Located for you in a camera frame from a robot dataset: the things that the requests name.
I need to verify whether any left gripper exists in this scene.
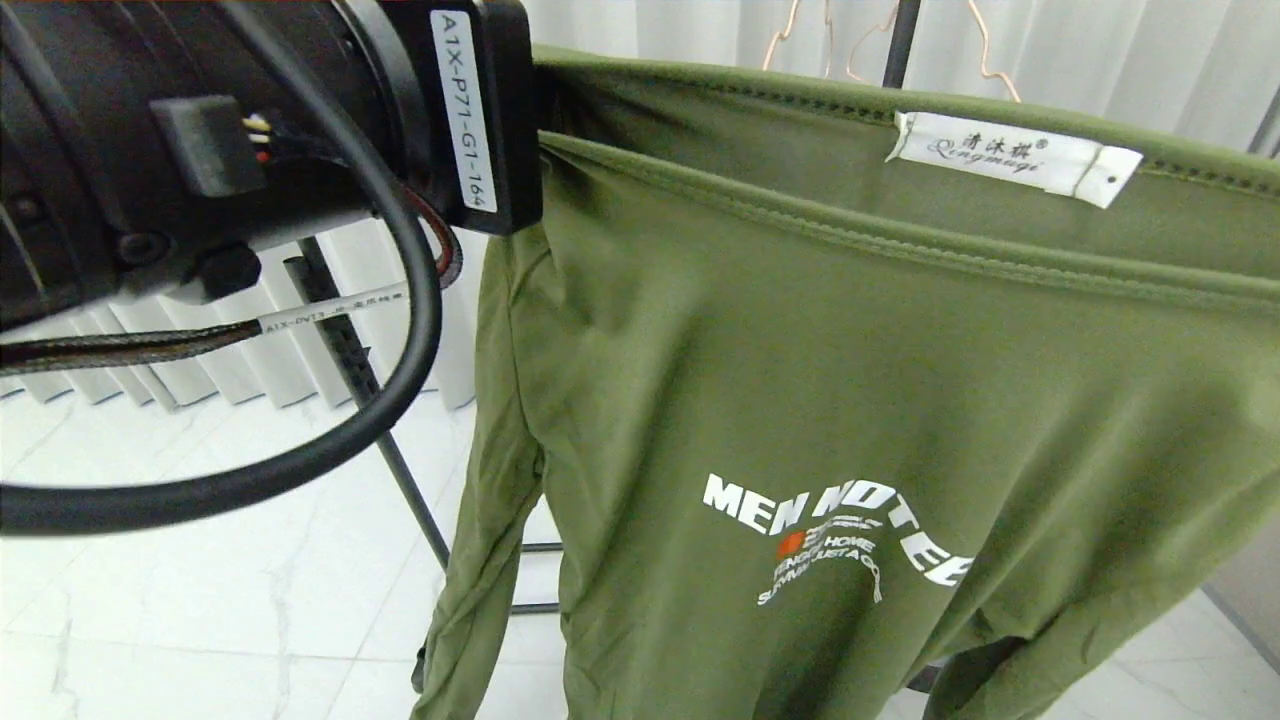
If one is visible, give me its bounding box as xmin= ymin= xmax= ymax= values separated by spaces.
xmin=0 ymin=0 xmax=547 ymax=333

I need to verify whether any green long-sleeved shirt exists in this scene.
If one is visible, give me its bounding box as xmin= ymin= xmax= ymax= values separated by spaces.
xmin=410 ymin=45 xmax=1280 ymax=720

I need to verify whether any pink clothes hanger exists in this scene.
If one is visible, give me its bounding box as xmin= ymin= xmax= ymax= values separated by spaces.
xmin=847 ymin=0 xmax=1022 ymax=103
xmin=761 ymin=0 xmax=834 ymax=78

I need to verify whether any black clothes rack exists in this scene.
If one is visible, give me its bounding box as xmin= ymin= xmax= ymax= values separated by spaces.
xmin=283 ymin=0 xmax=947 ymax=697

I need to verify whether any white curtain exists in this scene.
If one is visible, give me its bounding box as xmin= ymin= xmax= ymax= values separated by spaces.
xmin=0 ymin=0 xmax=1280 ymax=412

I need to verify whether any black cable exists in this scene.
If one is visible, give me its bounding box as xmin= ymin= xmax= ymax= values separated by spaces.
xmin=0 ymin=0 xmax=445 ymax=538

